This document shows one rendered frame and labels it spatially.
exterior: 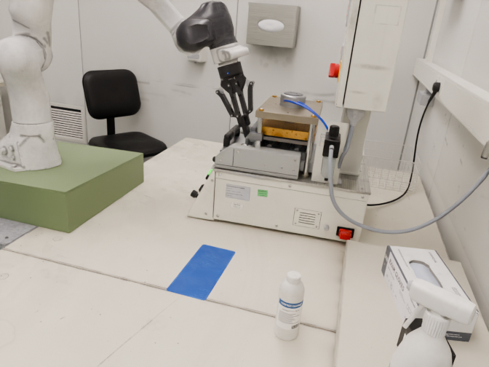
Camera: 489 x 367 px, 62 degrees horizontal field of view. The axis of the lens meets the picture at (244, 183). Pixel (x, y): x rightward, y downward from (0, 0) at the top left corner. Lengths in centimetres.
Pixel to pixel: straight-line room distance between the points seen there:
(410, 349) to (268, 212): 71
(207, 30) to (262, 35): 147
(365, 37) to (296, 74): 173
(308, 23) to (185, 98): 101
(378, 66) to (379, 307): 58
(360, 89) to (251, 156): 35
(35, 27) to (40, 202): 50
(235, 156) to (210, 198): 16
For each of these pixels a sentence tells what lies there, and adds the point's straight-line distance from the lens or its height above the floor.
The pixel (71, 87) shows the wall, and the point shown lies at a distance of 356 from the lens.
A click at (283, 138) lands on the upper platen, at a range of 123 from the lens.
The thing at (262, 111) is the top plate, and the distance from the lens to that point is 118.
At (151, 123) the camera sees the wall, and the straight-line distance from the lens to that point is 324.
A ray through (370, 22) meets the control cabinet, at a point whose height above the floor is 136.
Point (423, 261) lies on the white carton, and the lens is 105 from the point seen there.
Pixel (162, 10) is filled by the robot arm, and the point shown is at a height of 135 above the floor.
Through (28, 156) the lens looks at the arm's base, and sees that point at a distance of 141.
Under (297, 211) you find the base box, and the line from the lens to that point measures 122.
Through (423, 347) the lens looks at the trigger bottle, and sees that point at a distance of 63.
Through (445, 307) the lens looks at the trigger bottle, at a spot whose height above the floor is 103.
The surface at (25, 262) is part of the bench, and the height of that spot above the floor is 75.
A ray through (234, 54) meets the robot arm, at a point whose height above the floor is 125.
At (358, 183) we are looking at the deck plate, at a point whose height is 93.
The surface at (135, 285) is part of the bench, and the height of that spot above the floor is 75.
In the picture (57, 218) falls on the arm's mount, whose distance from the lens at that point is 126.
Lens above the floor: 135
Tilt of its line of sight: 22 degrees down
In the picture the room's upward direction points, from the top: 5 degrees clockwise
